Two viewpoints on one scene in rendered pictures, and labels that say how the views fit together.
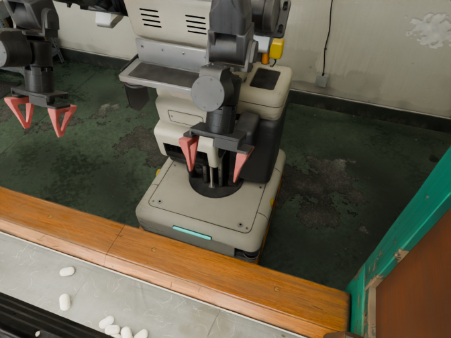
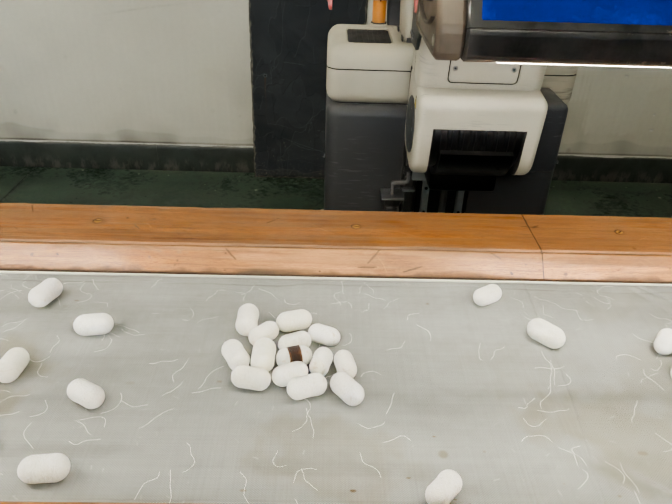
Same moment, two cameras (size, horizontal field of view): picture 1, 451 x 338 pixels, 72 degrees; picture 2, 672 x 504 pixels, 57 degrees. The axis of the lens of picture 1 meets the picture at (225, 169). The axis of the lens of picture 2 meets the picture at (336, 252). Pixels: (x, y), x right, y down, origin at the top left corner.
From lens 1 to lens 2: 0.81 m
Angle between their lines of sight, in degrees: 22
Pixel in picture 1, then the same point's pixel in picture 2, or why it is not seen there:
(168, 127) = (448, 93)
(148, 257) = (626, 242)
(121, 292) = (624, 305)
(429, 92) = (656, 120)
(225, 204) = not seen: hidden behind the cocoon
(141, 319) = not seen: outside the picture
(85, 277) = (528, 300)
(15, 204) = (254, 223)
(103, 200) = not seen: hidden behind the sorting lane
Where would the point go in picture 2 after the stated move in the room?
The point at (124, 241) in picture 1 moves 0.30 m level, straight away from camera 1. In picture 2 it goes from (551, 231) to (349, 162)
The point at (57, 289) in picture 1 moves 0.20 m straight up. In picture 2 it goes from (495, 327) to (535, 136)
